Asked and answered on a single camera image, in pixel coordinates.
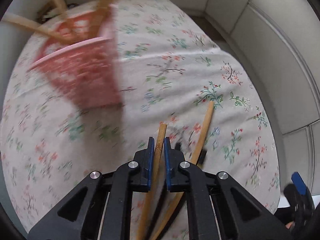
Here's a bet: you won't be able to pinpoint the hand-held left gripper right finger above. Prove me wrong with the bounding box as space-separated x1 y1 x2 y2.
164 137 293 240

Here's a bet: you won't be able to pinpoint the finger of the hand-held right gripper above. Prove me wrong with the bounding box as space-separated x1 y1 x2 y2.
291 172 307 196

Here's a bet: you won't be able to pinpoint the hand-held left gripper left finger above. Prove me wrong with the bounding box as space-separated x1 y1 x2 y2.
29 137 155 240

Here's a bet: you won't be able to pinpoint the pink perforated utensil holder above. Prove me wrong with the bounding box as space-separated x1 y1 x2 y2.
27 4 125 110

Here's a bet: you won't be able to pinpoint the floral tablecloth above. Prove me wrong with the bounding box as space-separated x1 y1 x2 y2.
0 0 280 240

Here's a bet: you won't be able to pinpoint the white kitchen base cabinets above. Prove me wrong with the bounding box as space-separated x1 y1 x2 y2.
162 0 320 205

